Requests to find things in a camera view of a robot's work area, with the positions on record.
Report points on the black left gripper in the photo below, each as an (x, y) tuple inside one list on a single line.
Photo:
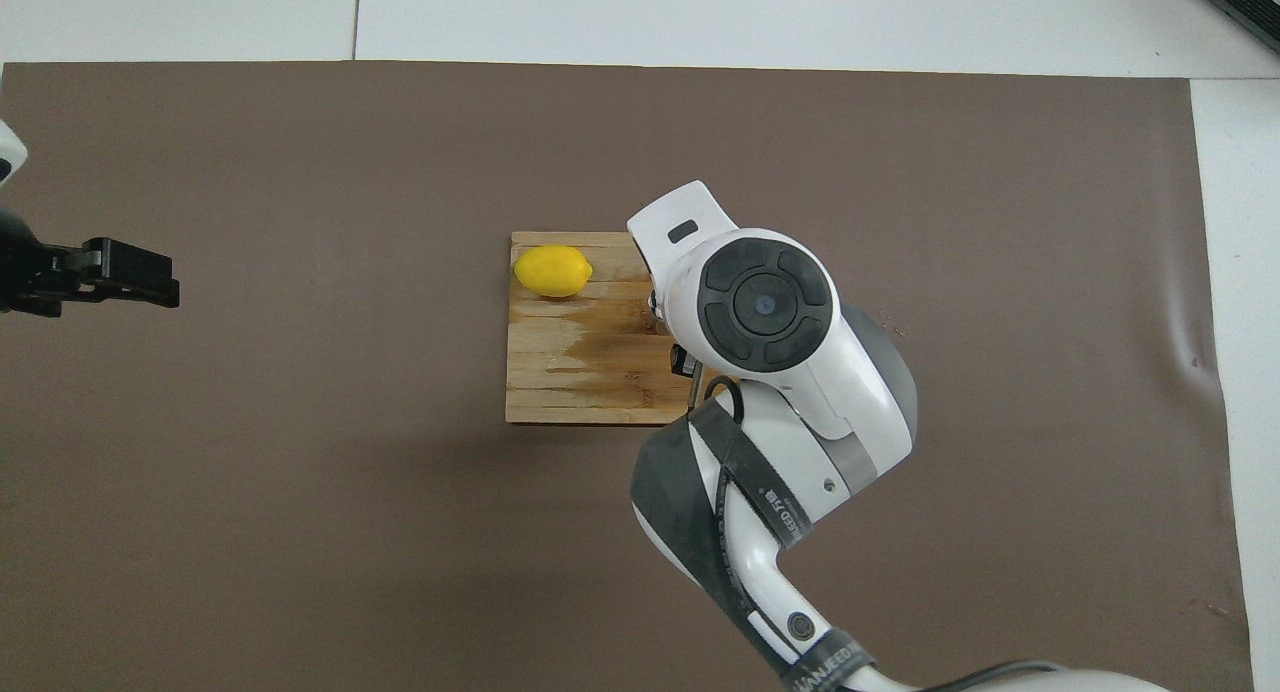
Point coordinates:
[(25, 272)]

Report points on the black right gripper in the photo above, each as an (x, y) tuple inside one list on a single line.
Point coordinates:
[(686, 362)]

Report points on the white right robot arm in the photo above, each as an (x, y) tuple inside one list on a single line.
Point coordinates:
[(765, 307)]

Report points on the wooden cutting board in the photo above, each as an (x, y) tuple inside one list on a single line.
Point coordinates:
[(570, 372)]

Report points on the yellow lemon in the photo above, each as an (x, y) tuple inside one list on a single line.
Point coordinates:
[(553, 271)]

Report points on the brown table mat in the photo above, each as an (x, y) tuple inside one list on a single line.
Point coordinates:
[(300, 532)]

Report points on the grey ribbed device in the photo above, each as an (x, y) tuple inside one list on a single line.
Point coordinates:
[(1248, 2)]

